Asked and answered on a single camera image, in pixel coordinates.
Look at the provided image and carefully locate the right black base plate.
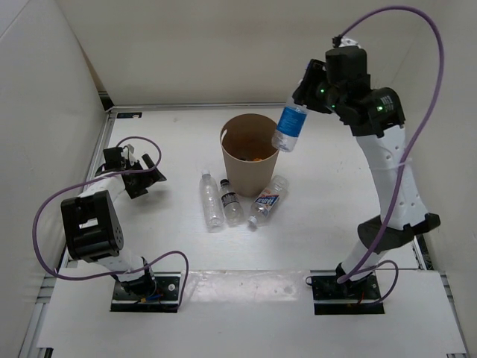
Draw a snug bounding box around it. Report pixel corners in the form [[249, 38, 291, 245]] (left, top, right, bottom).
[[305, 274, 385, 315]]

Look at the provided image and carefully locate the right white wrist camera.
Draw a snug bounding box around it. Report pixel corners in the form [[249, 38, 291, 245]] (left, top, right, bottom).
[[332, 35, 361, 48]]

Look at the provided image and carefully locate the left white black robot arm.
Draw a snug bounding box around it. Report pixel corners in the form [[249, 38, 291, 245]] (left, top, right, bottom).
[[60, 145, 166, 298]]

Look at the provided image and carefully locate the aluminium frame rail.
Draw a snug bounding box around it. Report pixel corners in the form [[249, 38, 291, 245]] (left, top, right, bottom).
[[98, 91, 285, 113]]

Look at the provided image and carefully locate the white-blue label plastic bottle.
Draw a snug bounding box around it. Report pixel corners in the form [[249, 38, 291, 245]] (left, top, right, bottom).
[[247, 175, 289, 227]]

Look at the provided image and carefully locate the black-label plastic bottle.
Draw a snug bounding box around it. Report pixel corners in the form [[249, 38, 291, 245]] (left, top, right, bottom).
[[219, 179, 244, 226]]

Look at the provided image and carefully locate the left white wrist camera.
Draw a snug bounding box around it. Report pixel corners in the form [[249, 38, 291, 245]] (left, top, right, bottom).
[[122, 144, 136, 163]]

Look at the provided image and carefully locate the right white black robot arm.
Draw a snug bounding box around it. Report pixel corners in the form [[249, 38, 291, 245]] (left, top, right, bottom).
[[292, 45, 440, 298]]

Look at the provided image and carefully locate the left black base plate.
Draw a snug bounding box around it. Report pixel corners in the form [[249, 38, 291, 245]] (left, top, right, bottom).
[[110, 272, 182, 313]]

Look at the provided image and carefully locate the blue-label blue-cap plastic bottle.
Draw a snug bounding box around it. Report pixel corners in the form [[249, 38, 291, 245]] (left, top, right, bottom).
[[271, 95, 309, 152]]

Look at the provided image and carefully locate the clear white-cap plastic bottle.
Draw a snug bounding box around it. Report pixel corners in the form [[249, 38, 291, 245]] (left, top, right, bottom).
[[199, 170, 224, 230]]

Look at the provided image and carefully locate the brown paper bin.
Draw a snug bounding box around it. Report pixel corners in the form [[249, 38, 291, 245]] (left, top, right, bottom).
[[220, 113, 279, 198]]

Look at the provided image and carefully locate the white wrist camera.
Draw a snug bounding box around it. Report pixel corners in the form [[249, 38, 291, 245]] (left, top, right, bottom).
[[332, 35, 361, 48], [122, 144, 136, 163]]

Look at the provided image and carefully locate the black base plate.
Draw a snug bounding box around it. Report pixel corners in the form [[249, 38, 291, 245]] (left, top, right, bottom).
[[305, 274, 385, 315], [110, 272, 182, 313]]

